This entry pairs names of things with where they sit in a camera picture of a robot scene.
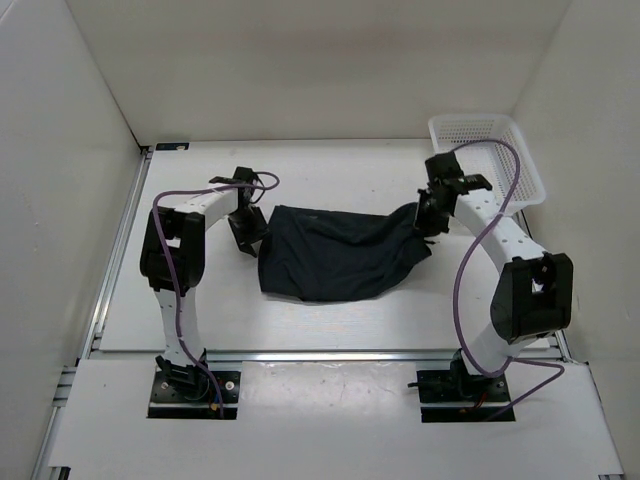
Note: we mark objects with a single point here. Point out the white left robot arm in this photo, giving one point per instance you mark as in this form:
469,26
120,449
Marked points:
173,260

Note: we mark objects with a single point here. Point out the white plastic mesh basket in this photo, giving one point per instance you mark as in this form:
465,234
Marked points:
493,146

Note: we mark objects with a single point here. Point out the dark navy shorts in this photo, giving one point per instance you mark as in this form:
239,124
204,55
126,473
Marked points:
335,256

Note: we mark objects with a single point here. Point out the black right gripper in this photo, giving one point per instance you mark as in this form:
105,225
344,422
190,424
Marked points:
423,226

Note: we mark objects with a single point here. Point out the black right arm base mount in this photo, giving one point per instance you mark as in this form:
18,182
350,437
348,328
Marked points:
454,395

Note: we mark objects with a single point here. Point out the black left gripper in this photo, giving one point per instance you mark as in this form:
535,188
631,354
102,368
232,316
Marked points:
256,234

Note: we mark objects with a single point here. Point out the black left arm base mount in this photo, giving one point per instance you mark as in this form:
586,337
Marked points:
188,393

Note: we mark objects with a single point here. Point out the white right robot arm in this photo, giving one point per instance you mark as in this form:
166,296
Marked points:
533,295

